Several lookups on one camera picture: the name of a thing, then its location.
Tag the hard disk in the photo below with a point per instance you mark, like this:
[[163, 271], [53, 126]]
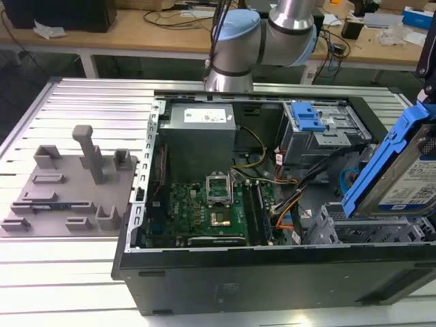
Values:
[[374, 170]]

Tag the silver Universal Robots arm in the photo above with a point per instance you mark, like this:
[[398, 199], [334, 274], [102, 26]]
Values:
[[231, 51]]

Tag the metal disk bay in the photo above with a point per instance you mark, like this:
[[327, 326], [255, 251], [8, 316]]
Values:
[[368, 228]]

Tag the blue and white carton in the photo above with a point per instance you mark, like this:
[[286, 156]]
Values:
[[419, 17]]

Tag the clear plastic bag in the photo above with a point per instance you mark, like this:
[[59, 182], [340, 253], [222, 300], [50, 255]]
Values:
[[395, 34]]

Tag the small black box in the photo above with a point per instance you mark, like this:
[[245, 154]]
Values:
[[351, 29]]

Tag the blue drive cage latch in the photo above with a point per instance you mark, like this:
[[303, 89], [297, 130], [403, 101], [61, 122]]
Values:
[[306, 117]]

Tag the gray metal drive cage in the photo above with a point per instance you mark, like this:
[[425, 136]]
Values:
[[306, 150]]

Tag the black RAM stick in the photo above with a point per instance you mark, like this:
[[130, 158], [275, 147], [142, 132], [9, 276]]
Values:
[[264, 214]]

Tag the gray power supply unit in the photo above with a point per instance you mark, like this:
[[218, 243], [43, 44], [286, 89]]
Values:
[[197, 143]]

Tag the CPU socket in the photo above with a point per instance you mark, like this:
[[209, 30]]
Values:
[[221, 218]]

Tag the black graphics card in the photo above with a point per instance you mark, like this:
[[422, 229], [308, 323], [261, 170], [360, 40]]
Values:
[[218, 241]]

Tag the green motherboard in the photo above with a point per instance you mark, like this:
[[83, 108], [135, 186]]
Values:
[[184, 207]]

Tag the wooden desk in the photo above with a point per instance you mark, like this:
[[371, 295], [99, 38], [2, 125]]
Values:
[[136, 37]]

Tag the black PC case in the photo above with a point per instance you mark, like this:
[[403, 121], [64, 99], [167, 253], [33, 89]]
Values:
[[238, 282]]

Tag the large black box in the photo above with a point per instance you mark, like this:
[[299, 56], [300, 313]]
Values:
[[61, 13]]

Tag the crumpled white paper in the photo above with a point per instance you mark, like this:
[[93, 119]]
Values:
[[47, 30]]

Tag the gray parts rack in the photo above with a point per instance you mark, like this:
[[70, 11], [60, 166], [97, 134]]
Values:
[[68, 190]]

